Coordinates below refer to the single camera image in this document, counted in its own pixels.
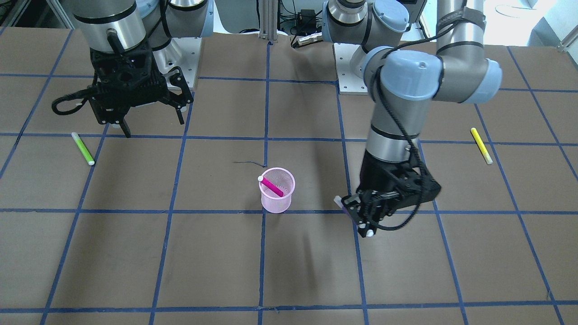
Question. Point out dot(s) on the silver robot arm with pink-pen side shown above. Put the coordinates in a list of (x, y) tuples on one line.
[(115, 26)]

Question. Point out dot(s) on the black gripper body pink-pen side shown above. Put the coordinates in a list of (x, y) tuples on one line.
[(177, 85)]

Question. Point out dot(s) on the pink mesh cup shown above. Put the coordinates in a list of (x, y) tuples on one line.
[(277, 186)]

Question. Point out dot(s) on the green marker pen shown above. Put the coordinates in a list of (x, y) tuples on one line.
[(83, 149)]

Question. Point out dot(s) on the pink marker pen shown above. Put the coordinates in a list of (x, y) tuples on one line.
[(269, 185)]

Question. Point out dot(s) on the black power adapter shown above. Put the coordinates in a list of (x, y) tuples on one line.
[(306, 19)]

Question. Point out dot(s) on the black gripper body purple-pen side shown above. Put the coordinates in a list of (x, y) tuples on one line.
[(373, 169)]

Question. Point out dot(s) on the aluminium frame post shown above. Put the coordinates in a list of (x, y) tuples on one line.
[(268, 18)]

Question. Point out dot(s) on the purple marker pen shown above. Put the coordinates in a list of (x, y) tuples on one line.
[(350, 204)]

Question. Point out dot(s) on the black gripper finger purple-pen side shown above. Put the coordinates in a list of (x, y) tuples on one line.
[(374, 206)]

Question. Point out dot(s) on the silver robot arm with purple-pen side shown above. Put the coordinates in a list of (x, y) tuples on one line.
[(403, 83)]

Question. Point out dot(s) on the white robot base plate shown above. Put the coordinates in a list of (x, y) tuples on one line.
[(182, 52), (350, 62)]

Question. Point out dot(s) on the yellow marker pen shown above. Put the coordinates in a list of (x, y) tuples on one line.
[(481, 146)]

